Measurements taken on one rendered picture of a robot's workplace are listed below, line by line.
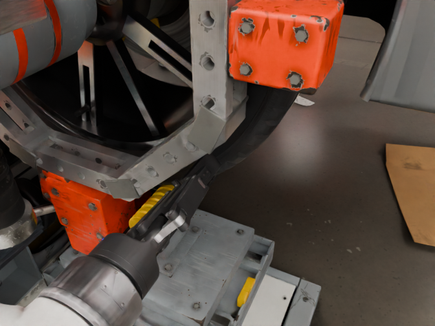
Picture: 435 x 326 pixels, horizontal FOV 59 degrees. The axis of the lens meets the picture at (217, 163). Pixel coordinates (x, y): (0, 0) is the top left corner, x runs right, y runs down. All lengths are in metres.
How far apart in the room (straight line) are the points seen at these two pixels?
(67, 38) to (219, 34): 0.20
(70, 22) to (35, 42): 0.05
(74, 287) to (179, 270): 0.59
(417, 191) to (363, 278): 0.50
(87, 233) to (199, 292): 0.31
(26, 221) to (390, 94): 0.42
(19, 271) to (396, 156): 1.45
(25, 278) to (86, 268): 0.83
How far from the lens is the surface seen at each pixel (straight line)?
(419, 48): 0.50
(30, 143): 0.71
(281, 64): 0.37
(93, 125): 0.73
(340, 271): 1.28
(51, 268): 1.12
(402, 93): 0.53
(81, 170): 0.63
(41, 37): 0.47
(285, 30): 0.36
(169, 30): 0.73
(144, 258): 0.42
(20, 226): 0.34
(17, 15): 0.29
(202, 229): 1.03
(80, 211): 0.69
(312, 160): 1.68
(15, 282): 1.23
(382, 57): 0.51
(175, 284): 0.93
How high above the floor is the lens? 0.98
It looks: 38 degrees down
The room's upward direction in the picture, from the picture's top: straight up
